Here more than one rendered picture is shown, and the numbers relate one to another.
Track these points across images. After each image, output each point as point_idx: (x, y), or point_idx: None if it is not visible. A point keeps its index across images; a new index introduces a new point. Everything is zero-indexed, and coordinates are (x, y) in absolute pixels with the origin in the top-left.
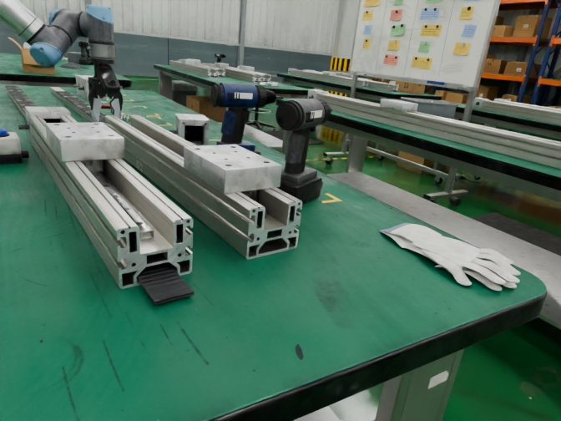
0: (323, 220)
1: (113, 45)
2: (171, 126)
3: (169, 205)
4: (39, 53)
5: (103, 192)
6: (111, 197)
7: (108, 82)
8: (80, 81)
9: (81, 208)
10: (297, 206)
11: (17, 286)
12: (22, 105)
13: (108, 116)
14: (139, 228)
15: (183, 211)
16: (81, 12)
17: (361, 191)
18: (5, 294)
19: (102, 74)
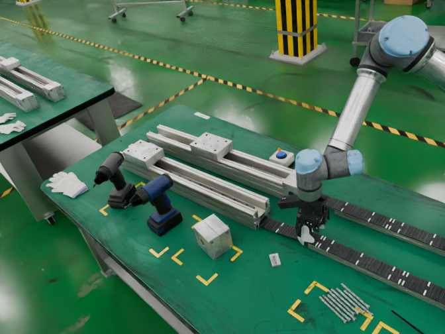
0: (110, 187)
1: (302, 191)
2: (283, 305)
3: (154, 135)
4: None
5: (176, 132)
6: (171, 131)
7: (284, 196)
8: None
9: None
10: None
11: (186, 130)
12: (427, 232)
13: (263, 197)
14: (162, 135)
15: (149, 134)
16: (324, 155)
17: (84, 228)
18: (186, 128)
19: (295, 194)
